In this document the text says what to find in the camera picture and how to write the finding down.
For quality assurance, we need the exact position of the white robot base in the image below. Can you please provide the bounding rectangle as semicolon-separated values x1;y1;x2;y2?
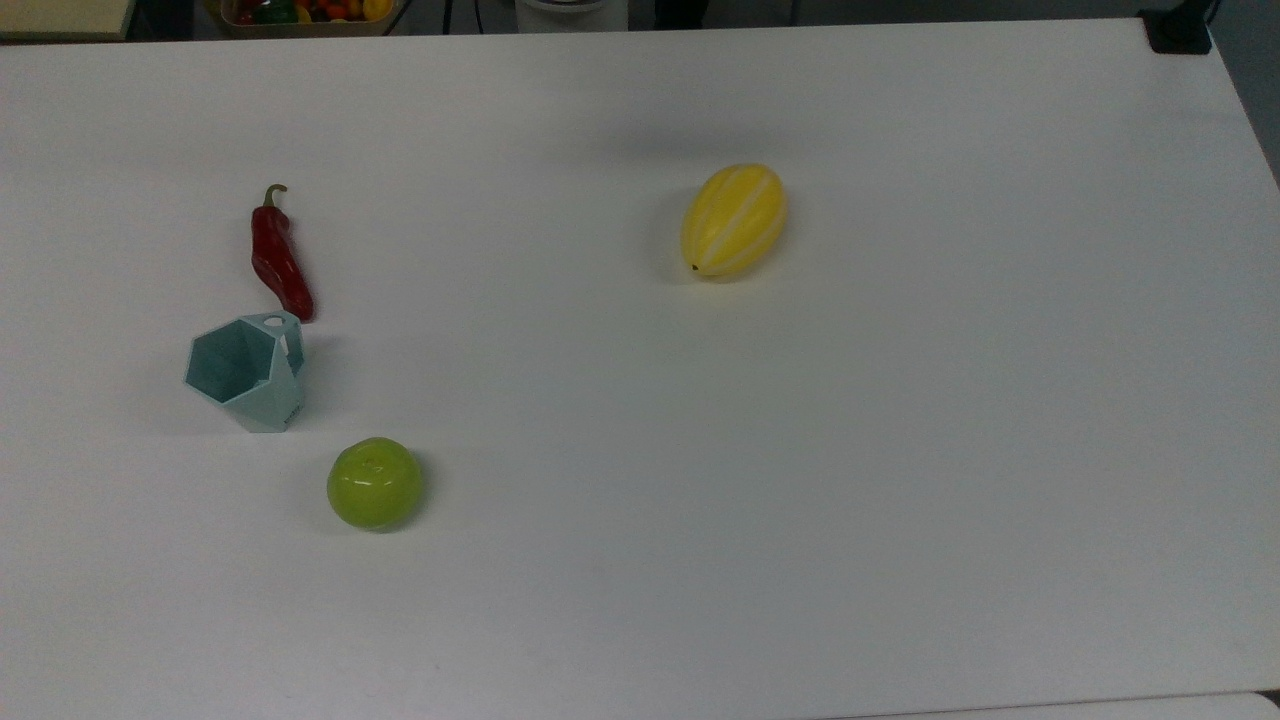
514;0;630;34

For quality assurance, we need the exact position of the green apple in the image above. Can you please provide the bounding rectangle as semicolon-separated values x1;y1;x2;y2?
326;436;424;532

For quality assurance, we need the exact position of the red chili pepper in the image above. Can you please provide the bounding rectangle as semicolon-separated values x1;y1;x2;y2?
250;184;316;324

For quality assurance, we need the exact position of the black table clamp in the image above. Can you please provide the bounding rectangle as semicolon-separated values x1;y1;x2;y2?
1139;0;1219;55

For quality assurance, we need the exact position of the light blue hexagonal mug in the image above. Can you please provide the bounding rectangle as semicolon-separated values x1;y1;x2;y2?
184;311;306;434

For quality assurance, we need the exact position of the tan wooden board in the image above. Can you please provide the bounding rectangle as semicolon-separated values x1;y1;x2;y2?
0;0;137;42

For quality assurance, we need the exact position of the box of toy fruit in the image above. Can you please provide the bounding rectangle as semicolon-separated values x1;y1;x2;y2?
218;0;401;39

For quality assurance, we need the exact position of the yellow striped melon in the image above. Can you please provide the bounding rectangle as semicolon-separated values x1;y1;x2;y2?
680;163;789;280

